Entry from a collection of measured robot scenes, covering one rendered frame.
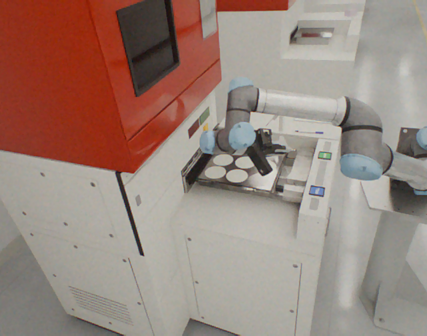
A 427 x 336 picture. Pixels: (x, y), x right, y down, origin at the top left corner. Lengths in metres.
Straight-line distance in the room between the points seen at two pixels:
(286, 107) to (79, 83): 0.60
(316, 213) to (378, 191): 0.46
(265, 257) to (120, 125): 0.78
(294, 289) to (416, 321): 0.93
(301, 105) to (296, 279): 0.72
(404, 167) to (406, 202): 0.43
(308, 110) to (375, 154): 0.23
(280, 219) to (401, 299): 1.09
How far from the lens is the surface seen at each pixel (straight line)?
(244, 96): 1.02
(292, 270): 1.43
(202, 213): 1.49
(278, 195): 1.53
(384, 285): 2.15
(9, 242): 2.91
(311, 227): 1.32
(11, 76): 1.20
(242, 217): 1.46
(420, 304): 2.35
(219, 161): 1.66
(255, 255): 1.42
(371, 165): 1.08
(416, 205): 1.65
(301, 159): 1.71
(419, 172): 1.33
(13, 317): 2.56
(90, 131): 1.09
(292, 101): 1.05
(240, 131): 0.96
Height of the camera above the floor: 1.83
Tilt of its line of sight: 35 degrees down
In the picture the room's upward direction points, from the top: 6 degrees counter-clockwise
